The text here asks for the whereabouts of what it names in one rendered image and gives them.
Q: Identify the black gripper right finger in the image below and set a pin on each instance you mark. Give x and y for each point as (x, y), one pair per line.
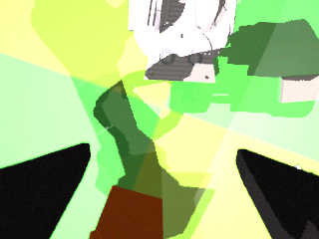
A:
(285, 197)

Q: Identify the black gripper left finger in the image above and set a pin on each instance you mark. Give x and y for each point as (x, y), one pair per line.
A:
(35, 193)

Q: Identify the grey housing plate with two round holes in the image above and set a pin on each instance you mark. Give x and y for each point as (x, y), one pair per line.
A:
(180, 68)

